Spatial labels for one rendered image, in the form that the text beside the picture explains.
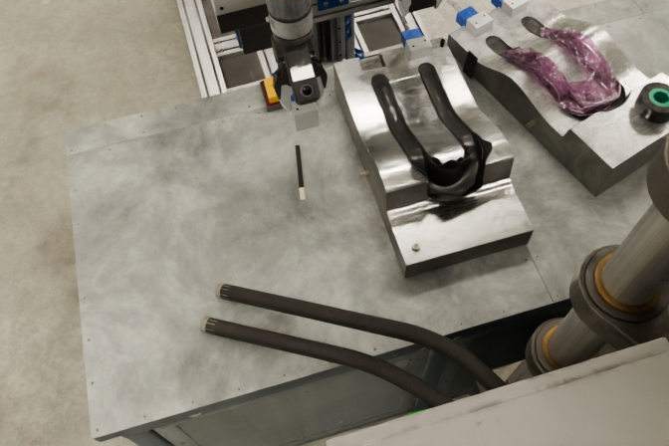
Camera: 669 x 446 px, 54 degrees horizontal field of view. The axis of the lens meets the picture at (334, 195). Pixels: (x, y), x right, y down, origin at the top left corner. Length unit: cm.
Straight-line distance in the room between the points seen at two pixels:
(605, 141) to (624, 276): 68
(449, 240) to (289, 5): 53
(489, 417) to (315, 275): 81
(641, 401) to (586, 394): 4
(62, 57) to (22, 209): 72
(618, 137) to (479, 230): 34
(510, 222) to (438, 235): 14
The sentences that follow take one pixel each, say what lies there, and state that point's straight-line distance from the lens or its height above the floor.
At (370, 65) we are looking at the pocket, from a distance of 152.
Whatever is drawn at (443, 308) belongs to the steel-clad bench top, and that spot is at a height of 80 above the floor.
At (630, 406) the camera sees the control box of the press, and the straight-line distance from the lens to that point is 58.
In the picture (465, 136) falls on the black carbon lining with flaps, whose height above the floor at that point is 92.
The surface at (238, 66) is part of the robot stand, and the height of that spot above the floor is 21.
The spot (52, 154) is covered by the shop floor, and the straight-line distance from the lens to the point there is 267.
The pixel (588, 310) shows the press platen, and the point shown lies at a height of 128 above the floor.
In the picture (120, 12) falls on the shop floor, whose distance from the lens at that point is 307.
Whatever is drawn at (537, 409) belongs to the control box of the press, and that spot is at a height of 147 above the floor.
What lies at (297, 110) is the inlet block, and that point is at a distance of 133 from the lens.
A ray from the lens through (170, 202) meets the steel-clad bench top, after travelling 144.
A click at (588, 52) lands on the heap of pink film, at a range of 156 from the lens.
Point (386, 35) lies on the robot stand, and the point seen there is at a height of 21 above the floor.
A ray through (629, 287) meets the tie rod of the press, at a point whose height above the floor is 134.
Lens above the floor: 200
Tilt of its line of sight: 59 degrees down
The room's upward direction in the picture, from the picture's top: 4 degrees counter-clockwise
